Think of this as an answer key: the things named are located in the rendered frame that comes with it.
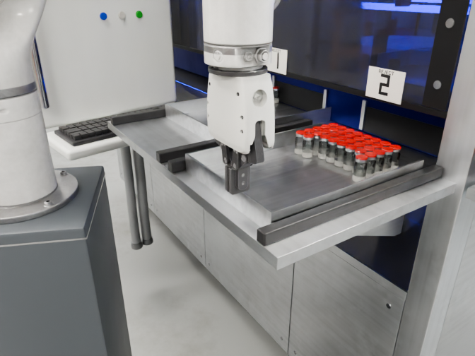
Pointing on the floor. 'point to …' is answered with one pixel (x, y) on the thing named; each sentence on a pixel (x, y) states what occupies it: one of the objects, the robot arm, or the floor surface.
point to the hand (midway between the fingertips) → (237, 178)
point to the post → (444, 217)
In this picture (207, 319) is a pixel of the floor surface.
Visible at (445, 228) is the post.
